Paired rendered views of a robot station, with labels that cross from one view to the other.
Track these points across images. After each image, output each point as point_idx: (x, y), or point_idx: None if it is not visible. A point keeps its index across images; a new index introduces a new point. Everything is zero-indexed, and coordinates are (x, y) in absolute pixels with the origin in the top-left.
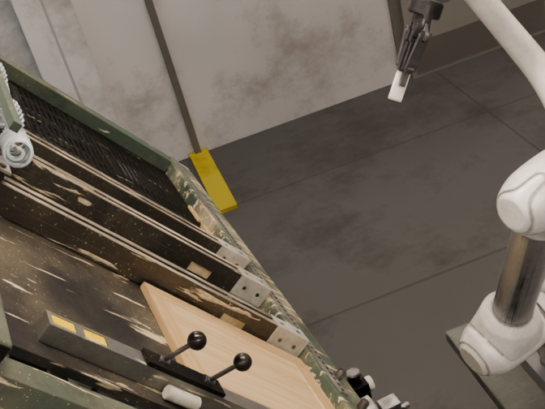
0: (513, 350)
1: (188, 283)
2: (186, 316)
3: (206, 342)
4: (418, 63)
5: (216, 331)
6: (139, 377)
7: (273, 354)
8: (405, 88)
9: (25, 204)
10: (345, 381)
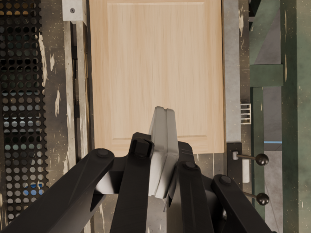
0: None
1: (87, 123)
2: (121, 125)
3: (267, 195)
4: (254, 208)
5: (120, 95)
6: None
7: (108, 28)
8: (175, 128)
9: None
10: None
